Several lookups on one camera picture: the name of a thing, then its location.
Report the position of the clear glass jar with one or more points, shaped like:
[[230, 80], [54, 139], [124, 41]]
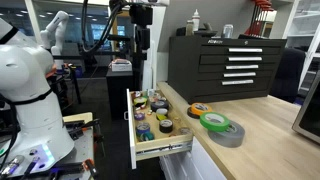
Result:
[[227, 31]]

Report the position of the robot mounting table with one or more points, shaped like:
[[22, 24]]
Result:
[[81, 150]]

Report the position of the wooden drawer white front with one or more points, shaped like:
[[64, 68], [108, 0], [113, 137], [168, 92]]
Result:
[[156, 143]]

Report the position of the teal tape roll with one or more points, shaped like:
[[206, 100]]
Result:
[[147, 136]]

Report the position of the white base cabinets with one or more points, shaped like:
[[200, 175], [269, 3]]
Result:
[[186, 165]]

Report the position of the white box with lid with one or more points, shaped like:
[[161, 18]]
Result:
[[121, 65]]

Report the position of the thick black tape roll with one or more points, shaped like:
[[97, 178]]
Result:
[[166, 126]]

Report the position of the small brown jar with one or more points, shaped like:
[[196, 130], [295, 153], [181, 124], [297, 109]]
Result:
[[189, 28]]

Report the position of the grey duct tape roll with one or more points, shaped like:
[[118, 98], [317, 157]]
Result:
[[230, 137]]

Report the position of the red bar clamps rack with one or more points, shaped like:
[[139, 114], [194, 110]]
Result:
[[261, 16]]

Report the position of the blue tape roll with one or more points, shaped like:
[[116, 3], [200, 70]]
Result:
[[143, 128]]

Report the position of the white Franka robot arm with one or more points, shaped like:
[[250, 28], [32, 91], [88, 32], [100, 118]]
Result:
[[30, 100]]

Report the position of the clear grey tape roll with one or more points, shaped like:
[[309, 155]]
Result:
[[185, 131]]

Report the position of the black orange bar clamp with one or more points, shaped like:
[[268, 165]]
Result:
[[80, 128]]

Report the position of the black pedestal cabinet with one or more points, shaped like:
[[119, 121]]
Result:
[[118, 93]]

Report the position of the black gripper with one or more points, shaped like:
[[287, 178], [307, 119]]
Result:
[[140, 15]]

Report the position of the orange masking tape roll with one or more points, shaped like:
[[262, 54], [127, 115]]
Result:
[[201, 108]]

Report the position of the purple tape roll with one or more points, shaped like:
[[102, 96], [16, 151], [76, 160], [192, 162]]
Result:
[[139, 116]]

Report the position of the white shelving unit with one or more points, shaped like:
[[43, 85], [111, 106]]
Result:
[[308, 40]]

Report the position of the black tool on chest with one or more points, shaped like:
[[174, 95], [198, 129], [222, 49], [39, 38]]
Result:
[[206, 32]]

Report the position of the dark wide tape roll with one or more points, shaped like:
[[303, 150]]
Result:
[[159, 105]]

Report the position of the green yellow tape roll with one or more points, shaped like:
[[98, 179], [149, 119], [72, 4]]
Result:
[[140, 101]]

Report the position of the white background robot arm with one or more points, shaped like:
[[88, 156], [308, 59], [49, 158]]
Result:
[[55, 30]]

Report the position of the black office chair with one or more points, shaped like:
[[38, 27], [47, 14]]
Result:
[[288, 75]]

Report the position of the black tape roll flat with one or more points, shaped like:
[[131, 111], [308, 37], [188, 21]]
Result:
[[191, 114]]

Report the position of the white squeeze bottle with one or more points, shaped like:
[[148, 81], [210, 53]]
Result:
[[196, 21]]

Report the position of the large black panel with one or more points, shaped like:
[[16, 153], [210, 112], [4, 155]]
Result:
[[206, 76]]

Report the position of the white grey tape roll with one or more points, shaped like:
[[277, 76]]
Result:
[[162, 114]]

